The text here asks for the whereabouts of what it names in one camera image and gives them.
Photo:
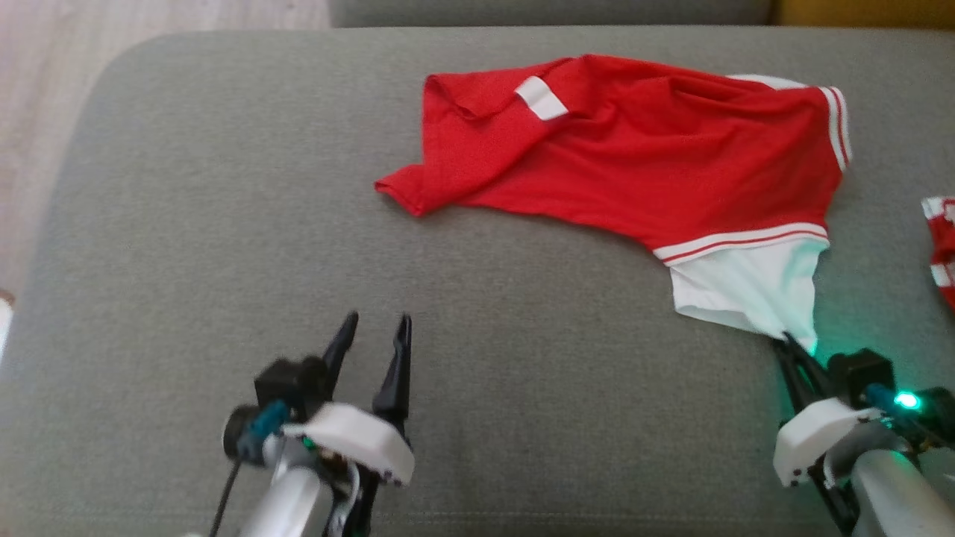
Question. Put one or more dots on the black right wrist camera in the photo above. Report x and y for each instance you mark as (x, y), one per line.
(858, 373)

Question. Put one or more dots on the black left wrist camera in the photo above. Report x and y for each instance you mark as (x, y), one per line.
(287, 384)

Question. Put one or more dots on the teal camera connector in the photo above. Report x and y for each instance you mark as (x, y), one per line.
(883, 397)
(261, 429)

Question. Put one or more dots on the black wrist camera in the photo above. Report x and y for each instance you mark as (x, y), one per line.
(287, 384)
(858, 373)

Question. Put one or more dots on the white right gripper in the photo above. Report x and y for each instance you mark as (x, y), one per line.
(813, 440)

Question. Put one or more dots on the large grey sofa seat cushion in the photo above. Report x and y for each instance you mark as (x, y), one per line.
(298, 261)

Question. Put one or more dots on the red shorts with white stripe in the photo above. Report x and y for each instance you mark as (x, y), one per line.
(944, 253)

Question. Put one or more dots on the teal left camera connector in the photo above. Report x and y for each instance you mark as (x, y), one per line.
(261, 429)

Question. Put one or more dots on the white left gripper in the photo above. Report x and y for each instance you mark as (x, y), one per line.
(358, 440)

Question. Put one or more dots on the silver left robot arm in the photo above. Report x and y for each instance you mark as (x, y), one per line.
(287, 500)

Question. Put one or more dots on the red Bulls basketball jersey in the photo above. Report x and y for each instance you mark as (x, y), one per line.
(634, 149)

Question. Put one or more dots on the teal right camera connector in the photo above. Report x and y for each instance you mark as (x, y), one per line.
(883, 397)

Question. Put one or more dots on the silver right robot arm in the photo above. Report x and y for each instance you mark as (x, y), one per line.
(895, 485)

